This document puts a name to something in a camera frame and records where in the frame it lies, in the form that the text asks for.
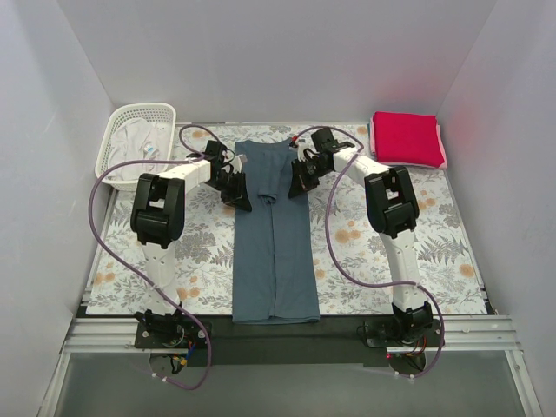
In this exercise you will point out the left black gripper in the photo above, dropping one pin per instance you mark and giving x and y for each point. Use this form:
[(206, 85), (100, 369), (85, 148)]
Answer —
[(234, 187)]

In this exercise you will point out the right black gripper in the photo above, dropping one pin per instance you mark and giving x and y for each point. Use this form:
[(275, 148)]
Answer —
[(302, 172)]

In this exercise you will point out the blue grey t shirt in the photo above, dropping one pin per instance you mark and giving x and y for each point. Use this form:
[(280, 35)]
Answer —
[(273, 270)]

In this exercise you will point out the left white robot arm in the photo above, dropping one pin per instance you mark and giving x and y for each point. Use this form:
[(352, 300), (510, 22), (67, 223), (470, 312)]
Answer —
[(159, 213)]

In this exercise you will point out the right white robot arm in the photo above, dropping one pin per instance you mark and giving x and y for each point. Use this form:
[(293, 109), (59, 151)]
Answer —
[(392, 211)]

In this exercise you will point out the pink folded t shirt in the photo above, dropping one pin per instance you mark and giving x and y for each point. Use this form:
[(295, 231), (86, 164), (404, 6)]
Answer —
[(441, 143)]

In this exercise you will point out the red folded t shirt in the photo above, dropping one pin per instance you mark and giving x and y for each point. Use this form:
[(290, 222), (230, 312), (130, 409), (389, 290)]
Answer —
[(408, 137)]

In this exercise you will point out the white plastic laundry basket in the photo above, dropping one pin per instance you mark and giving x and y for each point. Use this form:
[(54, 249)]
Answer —
[(152, 112)]

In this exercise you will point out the white t shirt in basket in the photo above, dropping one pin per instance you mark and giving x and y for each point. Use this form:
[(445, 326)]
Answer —
[(138, 139)]

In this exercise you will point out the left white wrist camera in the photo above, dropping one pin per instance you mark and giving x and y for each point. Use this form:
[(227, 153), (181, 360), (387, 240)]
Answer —
[(235, 165)]

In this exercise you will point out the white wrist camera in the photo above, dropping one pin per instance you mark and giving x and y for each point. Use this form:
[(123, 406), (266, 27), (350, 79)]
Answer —
[(301, 147), (235, 165)]

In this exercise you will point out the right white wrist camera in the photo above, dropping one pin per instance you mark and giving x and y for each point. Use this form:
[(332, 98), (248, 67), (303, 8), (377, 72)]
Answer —
[(301, 147)]

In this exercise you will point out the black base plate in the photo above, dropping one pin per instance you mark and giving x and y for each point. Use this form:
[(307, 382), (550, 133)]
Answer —
[(333, 339)]

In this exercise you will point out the aluminium frame rail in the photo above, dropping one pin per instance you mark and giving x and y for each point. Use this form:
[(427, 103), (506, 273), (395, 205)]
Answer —
[(322, 369)]

